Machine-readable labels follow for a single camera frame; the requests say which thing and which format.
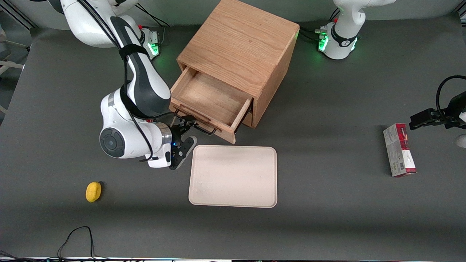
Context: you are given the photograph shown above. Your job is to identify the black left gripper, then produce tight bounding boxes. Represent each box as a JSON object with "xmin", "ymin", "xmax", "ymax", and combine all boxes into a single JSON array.
[{"xmin": 410, "ymin": 91, "xmax": 466, "ymax": 131}]

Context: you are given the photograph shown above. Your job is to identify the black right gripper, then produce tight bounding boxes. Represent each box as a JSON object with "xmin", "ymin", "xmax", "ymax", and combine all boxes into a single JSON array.
[{"xmin": 171, "ymin": 116, "xmax": 199, "ymax": 146}]

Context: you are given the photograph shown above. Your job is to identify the wooden drawer cabinet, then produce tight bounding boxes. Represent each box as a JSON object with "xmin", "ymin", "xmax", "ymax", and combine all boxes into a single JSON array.
[{"xmin": 177, "ymin": 0, "xmax": 300, "ymax": 128}]

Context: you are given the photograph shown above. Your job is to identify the red and grey carton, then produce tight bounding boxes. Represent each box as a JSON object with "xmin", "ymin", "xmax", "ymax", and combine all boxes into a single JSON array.
[{"xmin": 383, "ymin": 123, "xmax": 417, "ymax": 178}]

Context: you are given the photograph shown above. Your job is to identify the beige plastic tray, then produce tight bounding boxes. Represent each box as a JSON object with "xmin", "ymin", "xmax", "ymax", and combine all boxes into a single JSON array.
[{"xmin": 188, "ymin": 145, "xmax": 278, "ymax": 209}]

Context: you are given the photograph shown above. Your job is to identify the yellow lemon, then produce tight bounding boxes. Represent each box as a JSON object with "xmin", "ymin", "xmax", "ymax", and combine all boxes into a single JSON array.
[{"xmin": 86, "ymin": 182, "xmax": 102, "ymax": 203}]

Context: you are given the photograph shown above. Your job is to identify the white metal stand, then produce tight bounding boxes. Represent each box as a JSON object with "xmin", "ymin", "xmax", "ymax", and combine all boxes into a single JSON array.
[{"xmin": 0, "ymin": 27, "xmax": 31, "ymax": 75}]

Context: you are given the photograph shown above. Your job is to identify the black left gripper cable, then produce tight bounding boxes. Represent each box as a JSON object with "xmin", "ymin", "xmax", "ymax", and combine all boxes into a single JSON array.
[{"xmin": 436, "ymin": 75, "xmax": 466, "ymax": 117}]

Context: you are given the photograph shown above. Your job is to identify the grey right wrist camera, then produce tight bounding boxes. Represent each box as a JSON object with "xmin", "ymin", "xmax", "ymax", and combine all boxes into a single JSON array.
[{"xmin": 169, "ymin": 135, "xmax": 198, "ymax": 171}]

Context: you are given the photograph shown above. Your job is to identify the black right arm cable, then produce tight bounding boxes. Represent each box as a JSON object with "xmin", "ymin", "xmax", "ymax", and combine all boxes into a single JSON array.
[{"xmin": 75, "ymin": 0, "xmax": 182, "ymax": 162}]

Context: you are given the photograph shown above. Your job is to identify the grey metal frame rail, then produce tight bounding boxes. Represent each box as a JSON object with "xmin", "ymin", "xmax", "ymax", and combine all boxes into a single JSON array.
[
  {"xmin": 451, "ymin": 5, "xmax": 466, "ymax": 26},
  {"xmin": 0, "ymin": 0, "xmax": 37, "ymax": 29}
]

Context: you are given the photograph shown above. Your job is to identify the black right base cable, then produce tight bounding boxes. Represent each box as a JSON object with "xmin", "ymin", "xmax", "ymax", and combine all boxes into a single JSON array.
[{"xmin": 135, "ymin": 4, "xmax": 171, "ymax": 29}]

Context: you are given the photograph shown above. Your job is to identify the black looped floor cable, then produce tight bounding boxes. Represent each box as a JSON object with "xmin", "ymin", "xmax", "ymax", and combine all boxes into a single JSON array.
[{"xmin": 58, "ymin": 226, "xmax": 97, "ymax": 261}]

